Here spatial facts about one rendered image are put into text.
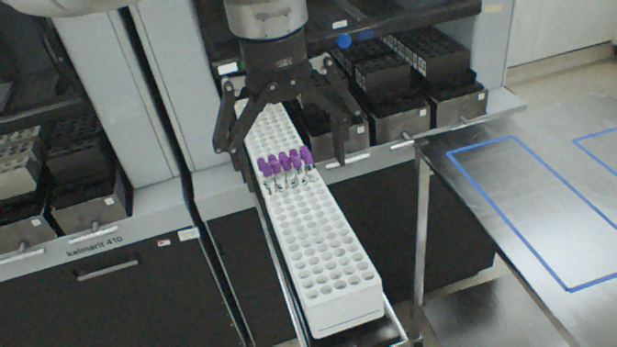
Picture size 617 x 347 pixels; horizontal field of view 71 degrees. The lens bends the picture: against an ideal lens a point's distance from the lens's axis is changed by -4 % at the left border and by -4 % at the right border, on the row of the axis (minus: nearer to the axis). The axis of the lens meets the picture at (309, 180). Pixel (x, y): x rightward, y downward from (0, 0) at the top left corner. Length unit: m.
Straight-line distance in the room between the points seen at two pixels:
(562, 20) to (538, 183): 2.20
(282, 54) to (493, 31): 0.76
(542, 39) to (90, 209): 2.54
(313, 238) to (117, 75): 0.52
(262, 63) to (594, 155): 0.64
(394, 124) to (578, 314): 0.56
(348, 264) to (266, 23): 0.31
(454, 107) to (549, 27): 1.89
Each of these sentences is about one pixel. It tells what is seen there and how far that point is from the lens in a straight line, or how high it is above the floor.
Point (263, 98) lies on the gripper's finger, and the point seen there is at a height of 1.09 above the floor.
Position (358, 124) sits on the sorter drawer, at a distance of 1.00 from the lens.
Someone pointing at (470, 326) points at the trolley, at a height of 0.28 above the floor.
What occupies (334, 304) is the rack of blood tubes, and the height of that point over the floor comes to 0.89.
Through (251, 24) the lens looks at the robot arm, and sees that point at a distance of 0.49.
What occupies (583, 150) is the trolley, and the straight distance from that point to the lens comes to 0.95.
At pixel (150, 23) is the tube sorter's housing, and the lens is 0.92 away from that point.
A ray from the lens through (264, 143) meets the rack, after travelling 0.88.
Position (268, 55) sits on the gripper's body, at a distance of 0.51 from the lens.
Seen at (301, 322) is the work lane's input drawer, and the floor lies 0.80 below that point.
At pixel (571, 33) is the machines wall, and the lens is 3.08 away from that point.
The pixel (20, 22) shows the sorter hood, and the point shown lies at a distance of 0.93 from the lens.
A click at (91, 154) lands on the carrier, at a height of 0.87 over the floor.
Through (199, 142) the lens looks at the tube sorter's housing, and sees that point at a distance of 1.03.
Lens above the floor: 1.35
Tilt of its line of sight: 39 degrees down
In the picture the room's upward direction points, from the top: 10 degrees counter-clockwise
